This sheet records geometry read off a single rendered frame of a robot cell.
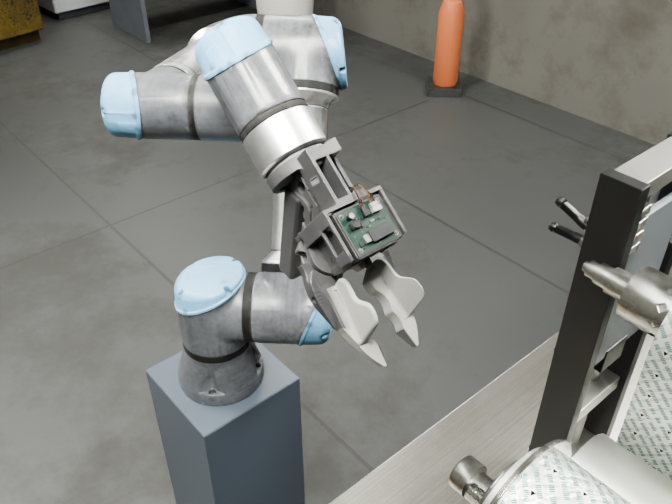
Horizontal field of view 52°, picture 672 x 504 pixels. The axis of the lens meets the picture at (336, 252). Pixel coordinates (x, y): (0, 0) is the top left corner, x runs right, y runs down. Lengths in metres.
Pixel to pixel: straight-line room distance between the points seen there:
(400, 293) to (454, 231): 2.56
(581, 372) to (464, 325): 1.81
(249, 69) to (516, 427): 0.77
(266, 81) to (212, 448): 0.72
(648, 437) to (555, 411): 0.23
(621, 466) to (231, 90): 0.53
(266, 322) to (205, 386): 0.18
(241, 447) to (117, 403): 1.30
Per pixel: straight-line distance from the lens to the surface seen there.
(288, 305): 1.08
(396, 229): 0.65
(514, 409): 1.24
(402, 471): 1.13
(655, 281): 0.78
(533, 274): 3.05
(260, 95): 0.67
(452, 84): 4.59
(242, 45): 0.69
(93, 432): 2.46
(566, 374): 0.96
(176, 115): 0.79
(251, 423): 1.24
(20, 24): 5.78
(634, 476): 0.77
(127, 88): 0.82
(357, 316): 0.65
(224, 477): 1.29
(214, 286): 1.10
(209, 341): 1.14
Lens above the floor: 1.81
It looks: 36 degrees down
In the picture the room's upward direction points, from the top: straight up
